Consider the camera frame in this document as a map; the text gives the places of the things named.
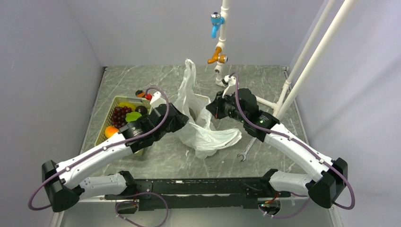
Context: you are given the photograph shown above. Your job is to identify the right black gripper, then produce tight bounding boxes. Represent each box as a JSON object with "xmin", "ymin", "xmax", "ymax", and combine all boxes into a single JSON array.
[{"xmin": 206, "ymin": 89, "xmax": 247, "ymax": 123}]

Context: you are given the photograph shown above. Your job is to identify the white plastic bag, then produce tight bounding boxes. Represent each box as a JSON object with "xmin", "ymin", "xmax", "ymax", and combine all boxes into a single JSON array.
[{"xmin": 174, "ymin": 59, "xmax": 242, "ymax": 159}]

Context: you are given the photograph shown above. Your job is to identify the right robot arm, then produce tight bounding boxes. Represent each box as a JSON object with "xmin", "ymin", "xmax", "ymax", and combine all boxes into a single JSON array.
[{"xmin": 206, "ymin": 88, "xmax": 348, "ymax": 209}]

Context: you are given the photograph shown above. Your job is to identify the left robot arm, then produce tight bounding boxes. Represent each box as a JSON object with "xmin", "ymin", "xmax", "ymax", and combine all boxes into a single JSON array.
[{"xmin": 42, "ymin": 104, "xmax": 189, "ymax": 212}]

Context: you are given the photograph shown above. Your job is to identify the green fake fruit in bag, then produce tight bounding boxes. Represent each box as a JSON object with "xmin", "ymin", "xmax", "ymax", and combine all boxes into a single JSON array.
[{"xmin": 188, "ymin": 108, "xmax": 198, "ymax": 122}]

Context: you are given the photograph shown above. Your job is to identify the dark purple fake fruit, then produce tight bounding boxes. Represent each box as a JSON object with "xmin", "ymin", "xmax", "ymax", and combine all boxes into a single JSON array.
[{"xmin": 135, "ymin": 105, "xmax": 148, "ymax": 115}]

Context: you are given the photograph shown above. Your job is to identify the yellow fake banana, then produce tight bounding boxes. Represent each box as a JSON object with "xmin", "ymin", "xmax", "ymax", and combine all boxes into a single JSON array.
[{"xmin": 117, "ymin": 102, "xmax": 136, "ymax": 111}]

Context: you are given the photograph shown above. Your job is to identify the purple fake grapes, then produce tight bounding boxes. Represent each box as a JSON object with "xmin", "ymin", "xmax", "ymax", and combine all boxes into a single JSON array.
[{"xmin": 110, "ymin": 106, "xmax": 132, "ymax": 129}]

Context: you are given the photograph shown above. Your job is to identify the orange fake mango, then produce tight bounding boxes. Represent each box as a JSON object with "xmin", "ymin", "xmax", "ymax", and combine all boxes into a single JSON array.
[{"xmin": 104, "ymin": 126, "xmax": 119, "ymax": 139}]

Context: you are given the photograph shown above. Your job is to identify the small orange black object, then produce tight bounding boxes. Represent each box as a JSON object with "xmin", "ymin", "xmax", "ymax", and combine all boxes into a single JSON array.
[{"xmin": 135, "ymin": 90, "xmax": 146, "ymax": 98}]

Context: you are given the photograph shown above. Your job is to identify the orange valve tap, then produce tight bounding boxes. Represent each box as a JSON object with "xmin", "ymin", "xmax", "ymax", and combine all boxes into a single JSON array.
[{"xmin": 207, "ymin": 46, "xmax": 228, "ymax": 64}]

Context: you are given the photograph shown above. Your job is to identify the silver wrench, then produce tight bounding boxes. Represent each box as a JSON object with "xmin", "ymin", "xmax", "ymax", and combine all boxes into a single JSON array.
[{"xmin": 237, "ymin": 138, "xmax": 257, "ymax": 162}]

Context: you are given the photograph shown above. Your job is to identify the beige plastic basket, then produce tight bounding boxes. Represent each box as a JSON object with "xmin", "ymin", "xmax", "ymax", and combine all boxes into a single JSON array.
[{"xmin": 94, "ymin": 96, "xmax": 152, "ymax": 146}]

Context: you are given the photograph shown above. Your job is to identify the blue valve tap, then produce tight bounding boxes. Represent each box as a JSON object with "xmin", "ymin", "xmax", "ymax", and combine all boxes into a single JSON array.
[{"xmin": 210, "ymin": 12, "xmax": 225, "ymax": 38}]

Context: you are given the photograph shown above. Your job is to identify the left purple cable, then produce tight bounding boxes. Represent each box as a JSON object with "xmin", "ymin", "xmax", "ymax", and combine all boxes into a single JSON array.
[{"xmin": 28, "ymin": 87, "xmax": 170, "ymax": 227}]

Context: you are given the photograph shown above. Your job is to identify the purple cable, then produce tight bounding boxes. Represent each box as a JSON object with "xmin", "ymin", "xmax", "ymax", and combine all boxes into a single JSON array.
[
  {"xmin": 228, "ymin": 72, "xmax": 356, "ymax": 219},
  {"xmin": 28, "ymin": 87, "xmax": 170, "ymax": 227}
]

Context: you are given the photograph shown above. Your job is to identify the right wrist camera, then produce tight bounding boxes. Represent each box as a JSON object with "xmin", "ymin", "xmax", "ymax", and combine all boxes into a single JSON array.
[{"xmin": 222, "ymin": 75, "xmax": 236, "ymax": 98}]

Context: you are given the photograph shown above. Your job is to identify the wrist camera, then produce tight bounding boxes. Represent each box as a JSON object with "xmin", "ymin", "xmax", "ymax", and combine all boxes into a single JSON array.
[
  {"xmin": 145, "ymin": 91, "xmax": 166, "ymax": 108},
  {"xmin": 222, "ymin": 75, "xmax": 236, "ymax": 98}
]

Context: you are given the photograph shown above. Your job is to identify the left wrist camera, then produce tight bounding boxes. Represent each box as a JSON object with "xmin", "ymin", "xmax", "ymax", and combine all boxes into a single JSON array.
[{"xmin": 145, "ymin": 91, "xmax": 166, "ymax": 108}]

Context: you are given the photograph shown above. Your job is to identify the white pvc pipe frame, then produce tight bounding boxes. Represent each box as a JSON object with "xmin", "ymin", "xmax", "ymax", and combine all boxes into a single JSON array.
[{"xmin": 212, "ymin": 0, "xmax": 358, "ymax": 121}]

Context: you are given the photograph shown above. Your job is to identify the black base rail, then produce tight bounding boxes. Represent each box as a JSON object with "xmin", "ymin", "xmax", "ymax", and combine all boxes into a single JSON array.
[{"xmin": 105, "ymin": 177, "xmax": 292, "ymax": 211}]

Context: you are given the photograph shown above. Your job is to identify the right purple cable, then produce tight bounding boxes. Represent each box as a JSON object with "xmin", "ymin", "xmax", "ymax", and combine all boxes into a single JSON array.
[{"xmin": 228, "ymin": 72, "xmax": 356, "ymax": 219}]

